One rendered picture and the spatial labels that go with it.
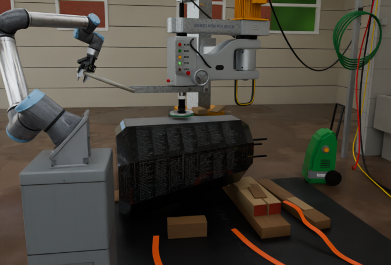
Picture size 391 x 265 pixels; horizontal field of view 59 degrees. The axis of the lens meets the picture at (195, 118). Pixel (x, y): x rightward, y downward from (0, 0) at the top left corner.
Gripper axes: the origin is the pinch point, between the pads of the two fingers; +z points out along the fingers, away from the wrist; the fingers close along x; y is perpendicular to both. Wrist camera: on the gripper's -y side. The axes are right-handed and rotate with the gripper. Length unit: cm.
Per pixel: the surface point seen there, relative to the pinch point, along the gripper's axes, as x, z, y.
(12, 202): 29, 134, -70
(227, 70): 101, -53, 56
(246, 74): 119, -57, 67
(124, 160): 31, 46, 41
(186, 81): 71, -30, 40
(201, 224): 70, 70, 103
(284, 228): 105, 52, 152
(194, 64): 72, -45, 41
